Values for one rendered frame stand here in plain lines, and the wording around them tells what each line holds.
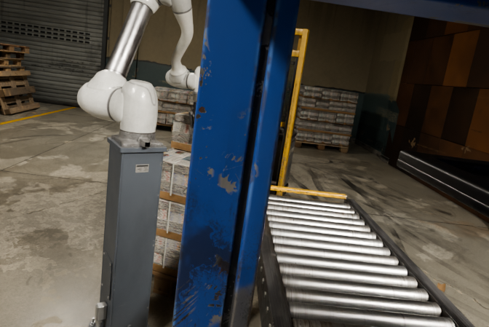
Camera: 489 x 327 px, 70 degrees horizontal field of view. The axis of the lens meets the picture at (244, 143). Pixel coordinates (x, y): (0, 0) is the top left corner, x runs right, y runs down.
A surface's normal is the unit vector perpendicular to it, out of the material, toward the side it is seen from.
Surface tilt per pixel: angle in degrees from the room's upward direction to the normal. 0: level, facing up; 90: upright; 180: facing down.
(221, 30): 90
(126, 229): 90
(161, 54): 90
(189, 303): 90
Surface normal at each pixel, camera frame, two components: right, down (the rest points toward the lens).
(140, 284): 0.58, 0.23
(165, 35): 0.04, 0.20
